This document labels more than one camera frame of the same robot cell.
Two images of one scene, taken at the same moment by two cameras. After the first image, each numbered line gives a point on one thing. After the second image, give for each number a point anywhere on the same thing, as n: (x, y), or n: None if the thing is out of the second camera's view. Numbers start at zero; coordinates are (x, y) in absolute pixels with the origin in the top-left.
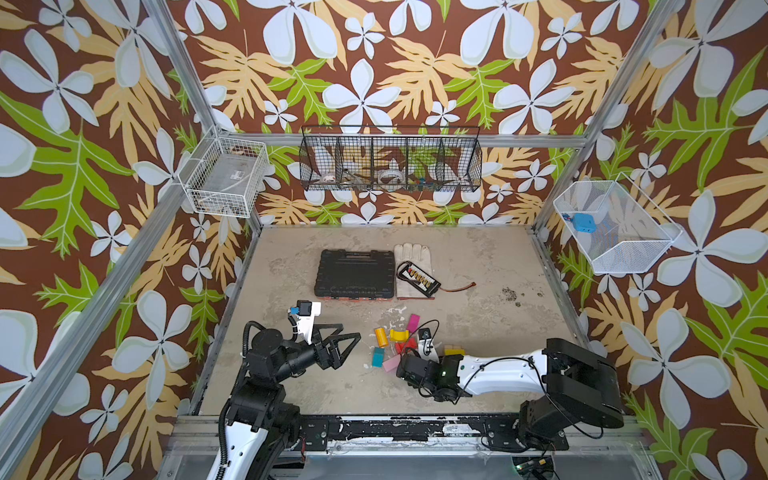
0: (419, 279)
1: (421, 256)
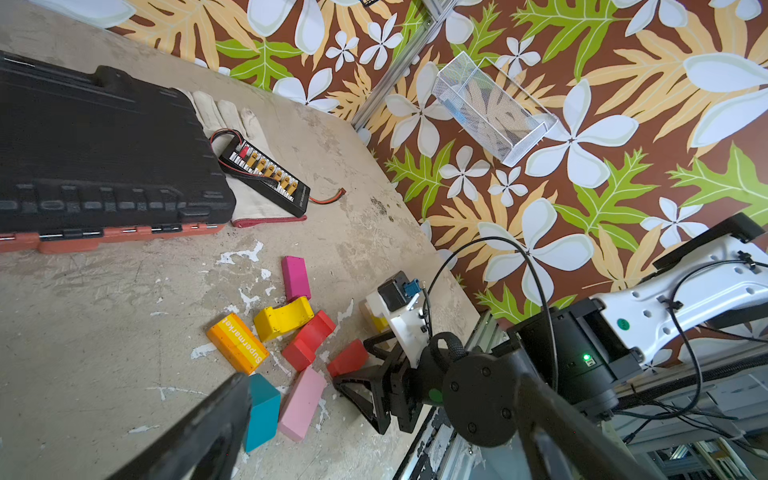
0: (250, 166)
1: (250, 207)
